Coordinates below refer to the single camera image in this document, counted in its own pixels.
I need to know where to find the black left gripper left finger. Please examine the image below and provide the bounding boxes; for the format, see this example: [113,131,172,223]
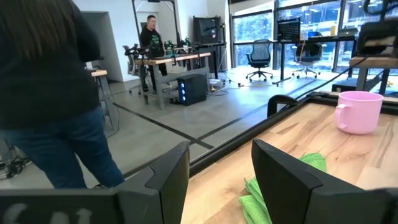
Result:
[115,141,190,224]

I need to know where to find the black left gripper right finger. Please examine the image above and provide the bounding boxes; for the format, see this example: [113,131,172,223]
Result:
[251,139,389,224]

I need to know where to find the pink plastic cup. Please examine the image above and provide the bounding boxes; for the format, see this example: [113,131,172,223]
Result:
[334,90,384,135]

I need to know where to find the green folded cloth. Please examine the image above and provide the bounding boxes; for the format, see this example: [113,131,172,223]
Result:
[238,152,328,224]

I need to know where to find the black computer tower blue lights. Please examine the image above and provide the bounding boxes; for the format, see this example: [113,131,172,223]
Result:
[177,73,208,106]

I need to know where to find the black floor case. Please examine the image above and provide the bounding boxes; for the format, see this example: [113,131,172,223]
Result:
[331,77,358,93]

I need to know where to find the small wooden side table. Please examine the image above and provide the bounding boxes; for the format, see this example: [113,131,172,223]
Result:
[90,68,121,131]

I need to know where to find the wooden table grey legs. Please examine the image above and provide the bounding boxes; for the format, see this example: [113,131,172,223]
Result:
[134,51,212,110]

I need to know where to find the black mesh office chair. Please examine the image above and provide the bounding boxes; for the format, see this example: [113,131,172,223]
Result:
[291,42,325,79]
[245,39,274,83]

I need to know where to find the wooden table black legs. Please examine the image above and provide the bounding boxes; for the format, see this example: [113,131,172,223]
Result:
[348,55,398,94]

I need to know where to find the person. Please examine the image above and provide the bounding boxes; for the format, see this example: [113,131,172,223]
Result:
[139,14,170,93]
[0,0,126,190]

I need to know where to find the black desk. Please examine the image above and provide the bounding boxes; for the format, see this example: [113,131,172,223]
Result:
[272,34,358,86]

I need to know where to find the black pegboard panel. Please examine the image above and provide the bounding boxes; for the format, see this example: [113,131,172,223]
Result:
[277,17,302,41]

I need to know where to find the black aluminium table frame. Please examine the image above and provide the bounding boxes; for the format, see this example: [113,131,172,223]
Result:
[188,91,398,177]

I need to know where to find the black cable loop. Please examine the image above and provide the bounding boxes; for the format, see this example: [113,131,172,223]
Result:
[266,54,373,118]

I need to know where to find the floor cable tangle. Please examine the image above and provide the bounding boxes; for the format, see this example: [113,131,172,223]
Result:
[0,154,32,180]

